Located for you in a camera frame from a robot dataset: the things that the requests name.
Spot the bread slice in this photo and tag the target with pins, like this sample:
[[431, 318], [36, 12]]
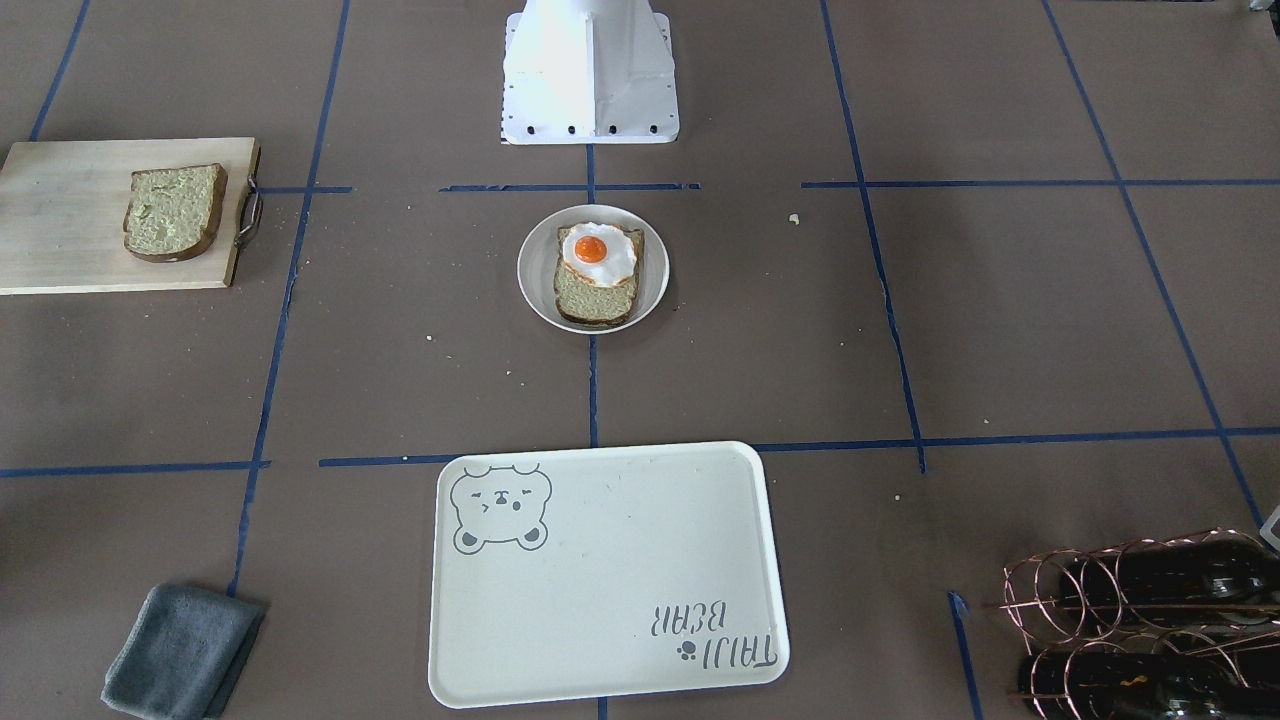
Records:
[[174, 214], [580, 303]]

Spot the fried egg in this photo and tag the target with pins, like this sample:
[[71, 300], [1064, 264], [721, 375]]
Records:
[[601, 255]]

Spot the green wine bottle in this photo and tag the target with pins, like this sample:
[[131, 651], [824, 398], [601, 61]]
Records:
[[1218, 582], [1108, 684]]

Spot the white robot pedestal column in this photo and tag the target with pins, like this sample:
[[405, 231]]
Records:
[[579, 72]]

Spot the folded grey cloth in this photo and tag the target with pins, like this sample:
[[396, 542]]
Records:
[[184, 656]]

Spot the copper wire bottle rack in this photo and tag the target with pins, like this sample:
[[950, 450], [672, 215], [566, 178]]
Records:
[[1030, 600]]

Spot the green wine bottle front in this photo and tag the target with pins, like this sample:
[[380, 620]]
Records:
[[1108, 684]]

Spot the green wine bottle middle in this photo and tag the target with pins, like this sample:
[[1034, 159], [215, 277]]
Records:
[[1218, 582]]

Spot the wooden cutting board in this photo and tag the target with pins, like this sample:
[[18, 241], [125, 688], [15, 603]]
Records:
[[63, 206]]

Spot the white round plate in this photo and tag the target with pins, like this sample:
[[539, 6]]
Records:
[[538, 257]]

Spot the cream bear serving tray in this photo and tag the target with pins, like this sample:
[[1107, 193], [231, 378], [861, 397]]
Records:
[[573, 574]]

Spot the bread slice on plate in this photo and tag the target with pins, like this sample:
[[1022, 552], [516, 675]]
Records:
[[580, 303]]

